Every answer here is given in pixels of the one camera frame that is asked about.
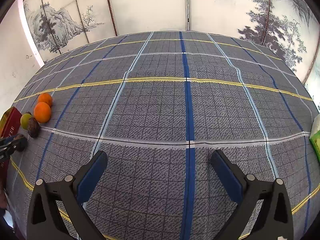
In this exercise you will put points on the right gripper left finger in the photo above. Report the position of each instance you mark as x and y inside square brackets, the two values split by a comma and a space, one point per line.
[44, 218]

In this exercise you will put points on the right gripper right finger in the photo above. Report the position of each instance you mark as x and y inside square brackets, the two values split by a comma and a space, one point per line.
[274, 220]

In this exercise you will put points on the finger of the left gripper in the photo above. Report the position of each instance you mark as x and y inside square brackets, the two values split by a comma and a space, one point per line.
[7, 150]
[6, 140]

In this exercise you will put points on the green fruit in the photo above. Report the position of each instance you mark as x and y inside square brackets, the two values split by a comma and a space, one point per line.
[24, 120]

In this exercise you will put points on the orange tangerine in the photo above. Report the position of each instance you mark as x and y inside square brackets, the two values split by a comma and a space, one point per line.
[42, 112]
[46, 98]

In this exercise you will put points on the dark brown fruit large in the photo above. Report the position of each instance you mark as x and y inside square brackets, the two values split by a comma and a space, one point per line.
[20, 142]

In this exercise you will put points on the gold coffee tin box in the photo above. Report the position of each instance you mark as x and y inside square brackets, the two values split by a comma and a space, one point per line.
[10, 123]

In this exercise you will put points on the green tissue pack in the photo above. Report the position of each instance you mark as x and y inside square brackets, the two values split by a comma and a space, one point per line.
[315, 136]

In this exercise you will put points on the plaid grey tablecloth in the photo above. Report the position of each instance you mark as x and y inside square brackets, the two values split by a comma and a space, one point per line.
[159, 103]

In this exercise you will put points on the painted landscape folding screen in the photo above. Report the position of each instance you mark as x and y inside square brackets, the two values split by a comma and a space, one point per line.
[287, 27]

